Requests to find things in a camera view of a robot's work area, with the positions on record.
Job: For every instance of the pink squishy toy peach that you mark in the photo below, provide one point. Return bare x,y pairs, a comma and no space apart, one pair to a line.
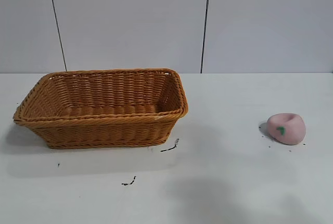
291,132

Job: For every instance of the brown woven wicker basket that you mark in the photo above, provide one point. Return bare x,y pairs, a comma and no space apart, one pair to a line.
104,130

